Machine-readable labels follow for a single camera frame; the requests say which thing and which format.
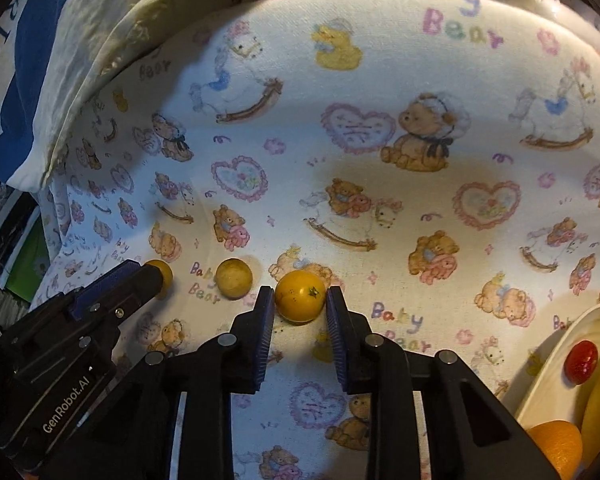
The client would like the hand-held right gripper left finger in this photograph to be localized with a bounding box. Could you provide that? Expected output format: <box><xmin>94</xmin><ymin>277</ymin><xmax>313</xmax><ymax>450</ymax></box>
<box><xmin>55</xmin><ymin>286</ymin><xmax>275</xmax><ymax>480</ymax></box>

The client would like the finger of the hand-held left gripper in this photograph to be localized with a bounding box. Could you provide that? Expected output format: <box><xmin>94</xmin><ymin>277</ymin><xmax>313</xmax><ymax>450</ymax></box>
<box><xmin>95</xmin><ymin>266</ymin><xmax>167</xmax><ymax>331</ymax></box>
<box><xmin>72</xmin><ymin>260</ymin><xmax>141</xmax><ymax>318</ymax></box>

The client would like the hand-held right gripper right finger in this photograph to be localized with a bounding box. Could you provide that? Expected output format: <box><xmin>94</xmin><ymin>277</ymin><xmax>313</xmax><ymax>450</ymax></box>
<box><xmin>326</xmin><ymin>286</ymin><xmax>563</xmax><ymax>480</ymax></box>

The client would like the small brown longan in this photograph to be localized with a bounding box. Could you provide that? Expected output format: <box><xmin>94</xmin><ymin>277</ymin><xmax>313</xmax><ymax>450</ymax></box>
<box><xmin>145</xmin><ymin>260</ymin><xmax>173</xmax><ymax>301</ymax></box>
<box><xmin>215</xmin><ymin>258</ymin><xmax>254</xmax><ymax>301</ymax></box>

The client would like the yellow tomato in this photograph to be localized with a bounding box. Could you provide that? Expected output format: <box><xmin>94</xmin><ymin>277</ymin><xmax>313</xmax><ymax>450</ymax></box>
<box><xmin>274</xmin><ymin>270</ymin><xmax>327</xmax><ymax>324</ymax></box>

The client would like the cream round plate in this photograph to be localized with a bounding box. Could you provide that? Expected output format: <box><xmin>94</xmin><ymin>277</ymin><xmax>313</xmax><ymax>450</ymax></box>
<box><xmin>514</xmin><ymin>302</ymin><xmax>600</xmax><ymax>480</ymax></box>

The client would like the small orange mandarin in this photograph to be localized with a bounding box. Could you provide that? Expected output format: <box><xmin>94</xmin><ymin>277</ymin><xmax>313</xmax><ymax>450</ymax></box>
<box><xmin>526</xmin><ymin>420</ymin><xmax>584</xmax><ymax>480</ymax></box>

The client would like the green box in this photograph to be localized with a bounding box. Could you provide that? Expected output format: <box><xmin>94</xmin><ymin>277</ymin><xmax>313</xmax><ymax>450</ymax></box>
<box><xmin>7</xmin><ymin>230</ymin><xmax>52</xmax><ymax>305</ymax></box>

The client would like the striped blanket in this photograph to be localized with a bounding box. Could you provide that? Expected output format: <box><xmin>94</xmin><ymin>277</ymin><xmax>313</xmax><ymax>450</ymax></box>
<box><xmin>0</xmin><ymin>0</ymin><xmax>261</xmax><ymax>193</ymax></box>

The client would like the red cherry tomato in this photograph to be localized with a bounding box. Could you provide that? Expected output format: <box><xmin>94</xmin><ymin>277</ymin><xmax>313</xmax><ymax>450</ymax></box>
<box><xmin>564</xmin><ymin>340</ymin><xmax>599</xmax><ymax>386</ymax></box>

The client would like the bear print cloth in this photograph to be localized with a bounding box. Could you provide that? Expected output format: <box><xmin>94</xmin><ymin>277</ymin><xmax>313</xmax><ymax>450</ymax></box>
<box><xmin>30</xmin><ymin>0</ymin><xmax>600</xmax><ymax>480</ymax></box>

